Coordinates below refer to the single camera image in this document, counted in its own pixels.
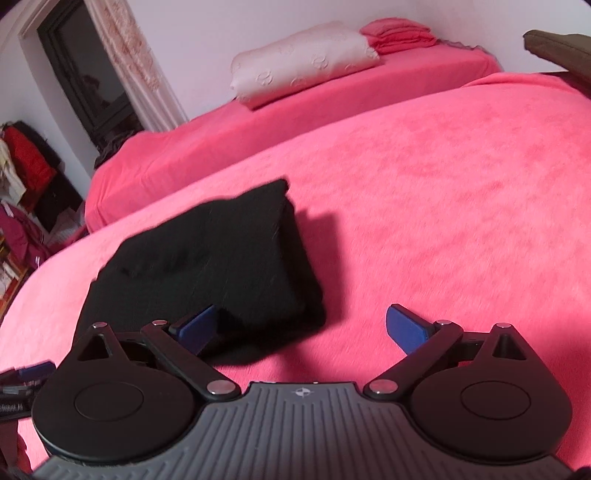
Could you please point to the cream hanging garment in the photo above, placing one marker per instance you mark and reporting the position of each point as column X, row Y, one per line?
column 10, row 173

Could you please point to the dark cloth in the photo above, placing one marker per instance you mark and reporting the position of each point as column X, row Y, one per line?
column 113, row 150

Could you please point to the pink bed blanket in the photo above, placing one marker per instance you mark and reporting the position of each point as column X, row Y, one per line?
column 438, row 207

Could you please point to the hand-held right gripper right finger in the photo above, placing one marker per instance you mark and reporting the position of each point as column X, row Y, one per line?
column 406, row 328

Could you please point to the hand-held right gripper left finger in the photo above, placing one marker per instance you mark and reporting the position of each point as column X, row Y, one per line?
column 196, row 327

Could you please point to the red hanging jacket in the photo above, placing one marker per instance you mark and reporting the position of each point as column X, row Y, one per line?
column 30, row 159

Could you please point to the pink covered bed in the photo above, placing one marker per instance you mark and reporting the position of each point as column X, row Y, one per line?
column 286, row 124

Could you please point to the folded pink blanket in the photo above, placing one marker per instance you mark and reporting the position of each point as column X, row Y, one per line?
column 399, row 36

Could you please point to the cream embossed pillow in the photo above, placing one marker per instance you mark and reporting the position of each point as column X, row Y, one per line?
column 300, row 64

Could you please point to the floral cream curtain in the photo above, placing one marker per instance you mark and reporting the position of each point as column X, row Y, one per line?
column 138, row 69

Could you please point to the black knit pants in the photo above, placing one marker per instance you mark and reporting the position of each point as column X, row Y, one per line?
column 217, row 263

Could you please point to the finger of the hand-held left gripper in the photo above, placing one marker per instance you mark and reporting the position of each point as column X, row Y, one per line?
column 39, row 370
column 16, row 391

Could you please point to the dark window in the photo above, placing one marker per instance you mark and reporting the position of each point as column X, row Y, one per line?
column 87, row 78

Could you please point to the maroon hanging garment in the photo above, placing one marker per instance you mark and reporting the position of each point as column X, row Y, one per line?
column 21, row 233

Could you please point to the brown cushion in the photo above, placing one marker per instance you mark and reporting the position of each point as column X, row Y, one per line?
column 561, row 53

